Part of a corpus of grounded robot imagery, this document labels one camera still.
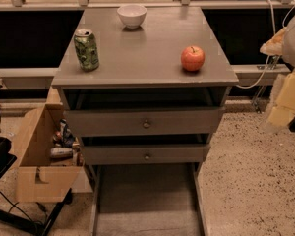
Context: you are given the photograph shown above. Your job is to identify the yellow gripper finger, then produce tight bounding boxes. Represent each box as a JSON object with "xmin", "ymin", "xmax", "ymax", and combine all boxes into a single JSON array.
[
  {"xmin": 265, "ymin": 69, "xmax": 295, "ymax": 129},
  {"xmin": 260, "ymin": 27, "xmax": 286, "ymax": 56}
]

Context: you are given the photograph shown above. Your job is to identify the red apple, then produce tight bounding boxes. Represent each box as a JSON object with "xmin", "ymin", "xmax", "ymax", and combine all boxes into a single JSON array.
[{"xmin": 181, "ymin": 45, "xmax": 206, "ymax": 72}]

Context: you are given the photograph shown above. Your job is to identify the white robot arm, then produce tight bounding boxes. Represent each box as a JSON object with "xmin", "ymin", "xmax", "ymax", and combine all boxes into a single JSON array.
[{"xmin": 260, "ymin": 16, "xmax": 295, "ymax": 128}]

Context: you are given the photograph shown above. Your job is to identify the grey top drawer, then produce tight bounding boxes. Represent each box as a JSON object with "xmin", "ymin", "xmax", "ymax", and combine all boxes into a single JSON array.
[{"xmin": 64, "ymin": 107, "xmax": 224, "ymax": 137}]

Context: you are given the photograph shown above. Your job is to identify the grey drawer cabinet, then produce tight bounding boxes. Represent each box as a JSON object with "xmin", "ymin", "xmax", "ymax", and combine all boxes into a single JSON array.
[{"xmin": 51, "ymin": 6, "xmax": 240, "ymax": 236}]

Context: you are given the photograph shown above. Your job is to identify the grey open bottom drawer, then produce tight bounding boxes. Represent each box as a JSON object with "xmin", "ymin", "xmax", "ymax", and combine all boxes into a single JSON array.
[{"xmin": 90, "ymin": 163, "xmax": 208, "ymax": 236}]

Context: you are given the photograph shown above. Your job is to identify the grey middle drawer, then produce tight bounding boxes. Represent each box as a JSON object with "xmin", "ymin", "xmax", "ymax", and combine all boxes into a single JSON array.
[{"xmin": 82, "ymin": 144, "xmax": 210, "ymax": 165}]

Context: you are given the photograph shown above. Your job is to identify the white ceramic bowl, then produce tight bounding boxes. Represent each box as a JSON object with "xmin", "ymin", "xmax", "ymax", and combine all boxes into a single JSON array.
[{"xmin": 117, "ymin": 4, "xmax": 147, "ymax": 29}]

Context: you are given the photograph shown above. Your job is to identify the green soda can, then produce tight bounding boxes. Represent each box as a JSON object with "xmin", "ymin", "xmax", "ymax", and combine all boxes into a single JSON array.
[{"xmin": 74, "ymin": 29, "xmax": 99, "ymax": 72}]

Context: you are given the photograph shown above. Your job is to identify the items inside cardboard box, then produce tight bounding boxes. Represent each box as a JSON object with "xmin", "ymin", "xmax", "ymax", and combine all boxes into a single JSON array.
[{"xmin": 49, "ymin": 119, "xmax": 84, "ymax": 166}]

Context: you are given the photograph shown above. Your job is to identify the cardboard box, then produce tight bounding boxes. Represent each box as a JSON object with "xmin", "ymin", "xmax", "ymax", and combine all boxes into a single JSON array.
[{"xmin": 12, "ymin": 88, "xmax": 91, "ymax": 203}]

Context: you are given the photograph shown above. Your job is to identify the black stand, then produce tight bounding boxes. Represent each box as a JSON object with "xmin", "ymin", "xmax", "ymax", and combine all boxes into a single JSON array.
[{"xmin": 0, "ymin": 136, "xmax": 74, "ymax": 236}]

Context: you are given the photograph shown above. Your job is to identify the white cable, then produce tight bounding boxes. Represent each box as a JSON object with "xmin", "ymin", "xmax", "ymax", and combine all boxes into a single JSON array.
[{"xmin": 235, "ymin": 0, "xmax": 295, "ymax": 89}]

